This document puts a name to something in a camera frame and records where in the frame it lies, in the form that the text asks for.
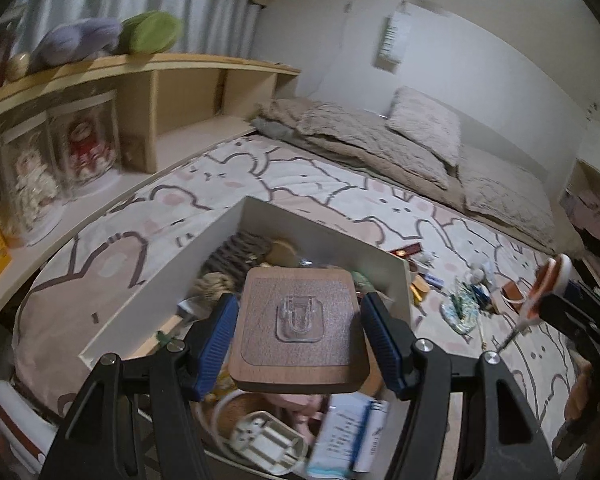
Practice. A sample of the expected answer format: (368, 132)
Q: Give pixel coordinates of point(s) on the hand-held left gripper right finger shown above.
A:
(385, 345)

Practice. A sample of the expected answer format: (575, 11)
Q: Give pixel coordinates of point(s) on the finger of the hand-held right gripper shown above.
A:
(575, 320)
(577, 291)

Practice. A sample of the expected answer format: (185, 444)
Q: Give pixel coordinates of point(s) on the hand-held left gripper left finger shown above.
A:
(214, 345)

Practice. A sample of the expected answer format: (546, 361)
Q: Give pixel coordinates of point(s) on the orange and white scissors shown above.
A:
(550, 280)

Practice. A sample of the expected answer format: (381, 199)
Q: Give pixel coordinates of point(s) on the white cardboard box container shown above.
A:
(144, 310)

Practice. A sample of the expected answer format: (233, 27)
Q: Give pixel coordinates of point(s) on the blue floral plastic bag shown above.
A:
(460, 312)

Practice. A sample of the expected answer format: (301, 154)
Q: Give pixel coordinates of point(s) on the wooden plate with clear hook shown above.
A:
(300, 360)

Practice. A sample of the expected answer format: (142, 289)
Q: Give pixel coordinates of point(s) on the person's right hand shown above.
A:
(582, 390)

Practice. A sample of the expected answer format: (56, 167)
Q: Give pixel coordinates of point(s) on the green plastic clothespin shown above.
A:
(164, 338)

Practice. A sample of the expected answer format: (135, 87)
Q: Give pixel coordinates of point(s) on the purple bar-shaped item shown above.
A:
(432, 280)

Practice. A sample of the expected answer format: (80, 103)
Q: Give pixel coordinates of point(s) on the pile of clothes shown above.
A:
(595, 210)

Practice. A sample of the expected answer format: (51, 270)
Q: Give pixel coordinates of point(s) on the grey braided band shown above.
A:
(240, 255)

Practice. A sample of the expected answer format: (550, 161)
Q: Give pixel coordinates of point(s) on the white fluffy item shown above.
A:
(426, 258)

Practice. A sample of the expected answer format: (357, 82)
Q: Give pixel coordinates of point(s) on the red rectangular box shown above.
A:
(405, 250)

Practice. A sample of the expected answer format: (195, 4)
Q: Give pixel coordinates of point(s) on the white and blue packet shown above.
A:
(345, 435)

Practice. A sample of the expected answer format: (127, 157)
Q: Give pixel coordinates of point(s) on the white plush toy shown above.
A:
(480, 272)

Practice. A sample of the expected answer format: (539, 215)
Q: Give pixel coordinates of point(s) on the pink plastic item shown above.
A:
(300, 407)

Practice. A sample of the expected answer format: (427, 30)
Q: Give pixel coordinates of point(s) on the white power plug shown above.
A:
(265, 442)

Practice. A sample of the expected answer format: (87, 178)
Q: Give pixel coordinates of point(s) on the small round wooden piece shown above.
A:
(282, 252)

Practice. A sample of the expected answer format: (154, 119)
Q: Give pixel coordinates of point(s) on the beige quilted flat pillow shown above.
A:
(505, 200)

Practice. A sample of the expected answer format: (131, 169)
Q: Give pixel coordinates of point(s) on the open shelf with clothes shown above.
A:
(595, 175)

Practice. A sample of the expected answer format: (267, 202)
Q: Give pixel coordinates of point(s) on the bear print bed sheet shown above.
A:
(300, 180)

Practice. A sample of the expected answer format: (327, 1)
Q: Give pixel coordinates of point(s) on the beige quilted blanket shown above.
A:
(360, 145)

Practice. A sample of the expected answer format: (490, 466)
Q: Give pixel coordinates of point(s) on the white red striped object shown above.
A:
(19, 420)

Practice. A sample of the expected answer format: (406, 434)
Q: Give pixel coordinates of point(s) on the beige quilted upright pillow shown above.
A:
(425, 125)

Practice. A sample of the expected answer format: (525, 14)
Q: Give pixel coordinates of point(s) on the grey cloth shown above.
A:
(270, 127)

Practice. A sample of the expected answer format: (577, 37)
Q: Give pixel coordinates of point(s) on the red doll in clear dome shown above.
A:
(84, 150)

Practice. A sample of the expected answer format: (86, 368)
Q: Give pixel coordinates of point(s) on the white doll in clear dome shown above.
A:
(29, 185)

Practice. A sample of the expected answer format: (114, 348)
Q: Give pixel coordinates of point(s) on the long wooden bedside shelf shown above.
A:
(189, 95)

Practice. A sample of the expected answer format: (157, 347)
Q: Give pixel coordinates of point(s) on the green plush toy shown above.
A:
(152, 32)

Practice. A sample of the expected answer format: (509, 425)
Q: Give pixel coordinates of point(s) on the purple plush whale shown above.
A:
(74, 40)

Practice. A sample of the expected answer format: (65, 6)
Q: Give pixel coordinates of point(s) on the small beige ball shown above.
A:
(18, 66)

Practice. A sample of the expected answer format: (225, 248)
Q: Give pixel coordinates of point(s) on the wall calendar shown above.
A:
(394, 35)

